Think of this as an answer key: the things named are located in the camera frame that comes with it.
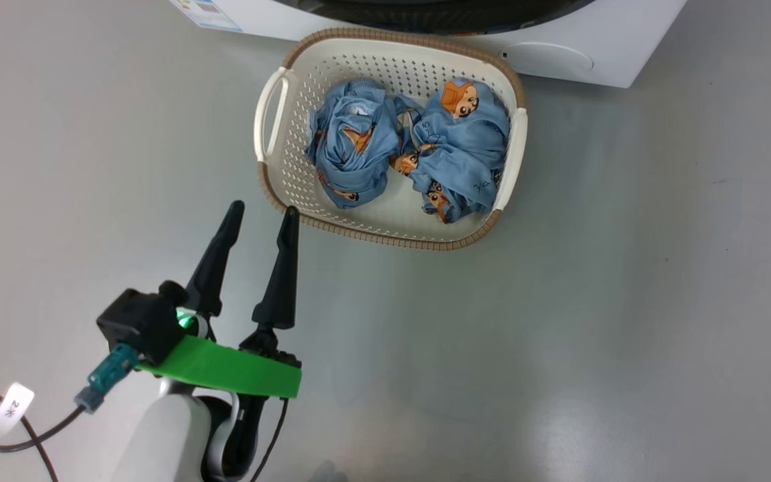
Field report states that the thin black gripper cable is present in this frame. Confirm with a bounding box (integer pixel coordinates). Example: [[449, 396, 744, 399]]
[[250, 398, 290, 482]]

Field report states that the blue cartoon print garment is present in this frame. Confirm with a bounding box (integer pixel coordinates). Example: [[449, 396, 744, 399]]
[[307, 79, 401, 210], [389, 79, 512, 224]]

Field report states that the dark cable with teal plug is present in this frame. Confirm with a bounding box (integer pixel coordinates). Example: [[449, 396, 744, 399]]
[[0, 343, 140, 482]]

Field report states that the energy label sticker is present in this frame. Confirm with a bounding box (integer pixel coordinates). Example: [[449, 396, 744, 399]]
[[171, 0, 244, 33]]

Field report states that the dark round washing machine door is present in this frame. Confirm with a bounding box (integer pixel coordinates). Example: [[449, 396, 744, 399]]
[[272, 0, 597, 36]]

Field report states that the cream perforated laundry basket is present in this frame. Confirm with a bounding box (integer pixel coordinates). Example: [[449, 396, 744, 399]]
[[254, 27, 528, 252]]

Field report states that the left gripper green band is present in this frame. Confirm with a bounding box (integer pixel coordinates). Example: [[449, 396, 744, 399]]
[[111, 199, 303, 482]]

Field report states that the white washing machine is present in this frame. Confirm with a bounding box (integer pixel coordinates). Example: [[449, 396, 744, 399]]
[[170, 0, 687, 89]]

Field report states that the white cable tag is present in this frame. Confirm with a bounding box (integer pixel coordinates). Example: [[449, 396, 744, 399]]
[[0, 382, 35, 439]]

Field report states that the white round filter cover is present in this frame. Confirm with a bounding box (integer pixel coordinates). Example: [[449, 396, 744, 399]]
[[503, 42, 594, 76]]

